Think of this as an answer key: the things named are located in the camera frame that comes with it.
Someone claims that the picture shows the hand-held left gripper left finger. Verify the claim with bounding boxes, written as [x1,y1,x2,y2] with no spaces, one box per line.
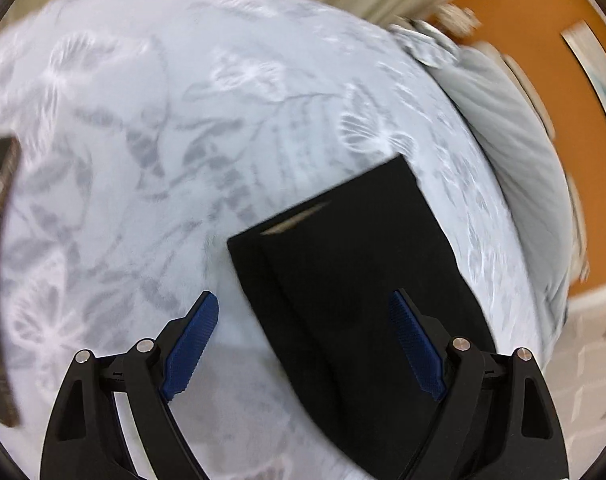
[40,291,219,480]

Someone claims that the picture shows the framed wall picture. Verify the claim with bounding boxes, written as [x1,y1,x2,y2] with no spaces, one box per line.
[560,20,606,137]

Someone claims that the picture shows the grey patterned pillow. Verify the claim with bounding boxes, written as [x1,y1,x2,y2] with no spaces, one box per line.
[390,19,461,68]

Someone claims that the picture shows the grey duvet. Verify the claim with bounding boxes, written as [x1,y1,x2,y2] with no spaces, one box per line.
[425,45,591,346]

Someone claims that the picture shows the white dried flower bunch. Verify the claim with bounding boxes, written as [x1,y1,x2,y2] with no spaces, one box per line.
[434,4,482,37]

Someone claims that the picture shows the black pants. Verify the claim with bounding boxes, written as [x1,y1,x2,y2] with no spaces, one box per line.
[227,154,498,468]

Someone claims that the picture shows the butterfly print bed sheet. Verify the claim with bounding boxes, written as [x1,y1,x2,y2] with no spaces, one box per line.
[0,0,548,480]

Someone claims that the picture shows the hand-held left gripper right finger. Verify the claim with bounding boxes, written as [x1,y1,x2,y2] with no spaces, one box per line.
[389,289,568,480]

